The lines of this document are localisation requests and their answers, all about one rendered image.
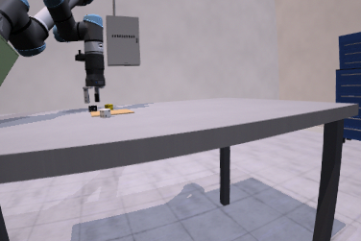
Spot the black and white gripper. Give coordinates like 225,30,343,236
75,41,106,104

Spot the peach flat mat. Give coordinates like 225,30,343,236
91,109,134,117

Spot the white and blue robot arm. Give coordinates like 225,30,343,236
0,0,104,57

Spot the yellow die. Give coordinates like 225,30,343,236
105,104,113,110

